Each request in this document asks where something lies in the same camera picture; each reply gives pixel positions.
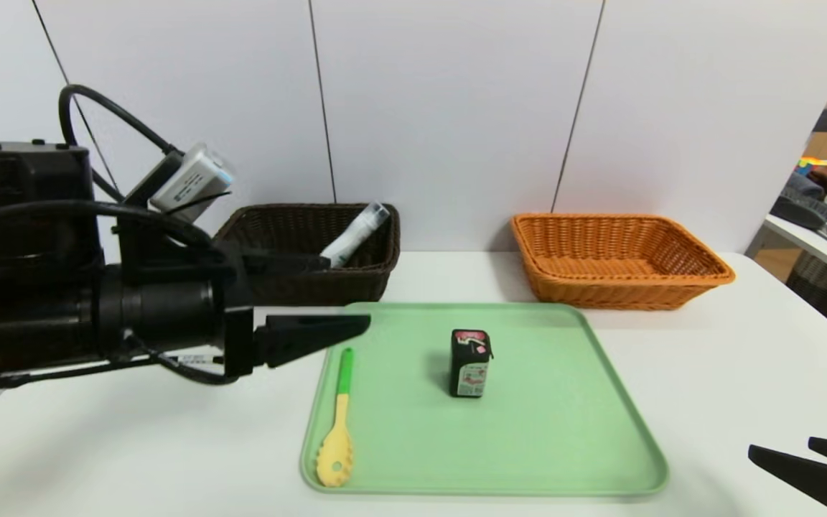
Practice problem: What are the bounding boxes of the black gripper power cable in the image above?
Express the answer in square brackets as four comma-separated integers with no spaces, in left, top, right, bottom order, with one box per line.
[0,200,220,252]

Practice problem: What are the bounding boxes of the green handled yellow pasta spoon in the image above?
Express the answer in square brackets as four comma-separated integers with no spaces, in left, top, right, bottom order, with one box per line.
[315,348,355,488]

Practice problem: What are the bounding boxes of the black flat item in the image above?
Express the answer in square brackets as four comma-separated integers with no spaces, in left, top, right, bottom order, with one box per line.
[770,195,827,245]

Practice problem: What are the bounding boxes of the dark brown wicker basket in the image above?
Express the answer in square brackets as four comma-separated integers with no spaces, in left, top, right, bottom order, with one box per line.
[214,203,401,307]

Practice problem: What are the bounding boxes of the white side table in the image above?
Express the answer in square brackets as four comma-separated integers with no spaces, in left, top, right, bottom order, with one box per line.
[764,214,827,282]

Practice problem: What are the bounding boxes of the clear plastic white bottle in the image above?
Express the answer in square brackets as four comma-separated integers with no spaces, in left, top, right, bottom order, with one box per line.
[320,202,391,269]

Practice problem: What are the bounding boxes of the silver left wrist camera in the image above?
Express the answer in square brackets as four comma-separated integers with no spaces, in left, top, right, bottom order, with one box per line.
[148,142,236,222]

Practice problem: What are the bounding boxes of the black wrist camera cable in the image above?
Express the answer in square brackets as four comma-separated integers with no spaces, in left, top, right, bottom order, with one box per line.
[58,84,184,203]

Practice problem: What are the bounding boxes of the orange wicker basket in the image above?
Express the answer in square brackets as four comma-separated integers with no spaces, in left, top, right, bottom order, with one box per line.
[510,213,736,311]

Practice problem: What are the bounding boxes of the light green plastic tray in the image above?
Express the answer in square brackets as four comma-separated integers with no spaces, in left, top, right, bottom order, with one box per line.
[299,302,670,498]

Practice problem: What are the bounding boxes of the black drink carton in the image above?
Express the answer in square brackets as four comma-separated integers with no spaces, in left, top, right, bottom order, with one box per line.
[449,329,494,399]

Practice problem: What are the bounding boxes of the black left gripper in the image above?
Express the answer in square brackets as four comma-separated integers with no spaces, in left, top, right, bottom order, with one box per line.
[99,240,371,380]

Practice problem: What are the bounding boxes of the dark grey cloth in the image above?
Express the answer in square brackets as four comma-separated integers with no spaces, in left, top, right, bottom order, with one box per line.
[781,172,827,202]

